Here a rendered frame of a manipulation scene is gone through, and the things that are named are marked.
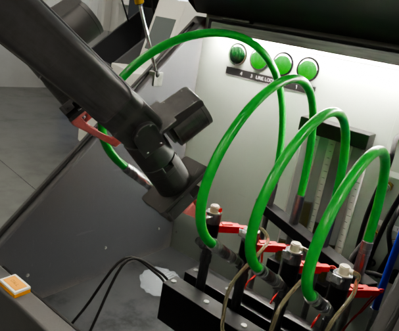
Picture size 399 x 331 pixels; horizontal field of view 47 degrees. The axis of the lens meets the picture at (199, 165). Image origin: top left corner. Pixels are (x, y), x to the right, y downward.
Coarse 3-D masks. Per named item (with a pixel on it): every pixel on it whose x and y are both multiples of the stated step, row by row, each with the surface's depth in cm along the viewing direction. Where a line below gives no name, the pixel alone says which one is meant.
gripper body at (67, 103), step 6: (42, 78) 69; (48, 84) 69; (54, 90) 69; (54, 96) 71; (60, 96) 69; (66, 96) 69; (60, 102) 70; (66, 102) 67; (72, 102) 68; (60, 108) 67; (66, 108) 67; (72, 108) 67
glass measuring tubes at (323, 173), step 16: (320, 128) 90; (336, 128) 88; (352, 128) 88; (304, 144) 94; (320, 144) 91; (336, 144) 89; (352, 144) 87; (368, 144) 86; (320, 160) 92; (336, 160) 90; (352, 160) 88; (320, 176) 95; (320, 192) 95; (352, 192) 91; (288, 208) 98; (304, 208) 96; (320, 208) 93; (352, 208) 91; (304, 224) 96; (336, 224) 92; (336, 240) 93; (272, 256) 103; (304, 256) 100; (320, 288) 95
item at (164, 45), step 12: (180, 36) 73; (192, 36) 74; (204, 36) 75; (216, 36) 76; (228, 36) 77; (240, 36) 78; (156, 48) 72; (168, 48) 73; (252, 48) 80; (144, 60) 71; (264, 60) 83; (132, 72) 71; (276, 72) 84; (108, 144) 74; (108, 156) 75; (276, 156) 92; (120, 168) 77
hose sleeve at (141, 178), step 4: (128, 164) 77; (128, 168) 77; (132, 168) 77; (136, 168) 78; (124, 172) 77; (128, 172) 77; (132, 172) 77; (136, 172) 78; (140, 172) 78; (132, 176) 78; (136, 176) 78; (140, 176) 78; (144, 176) 79; (136, 180) 78; (140, 180) 78; (144, 180) 79; (148, 180) 79; (140, 184) 79; (144, 184) 79; (148, 184) 79; (152, 184) 80; (148, 188) 80
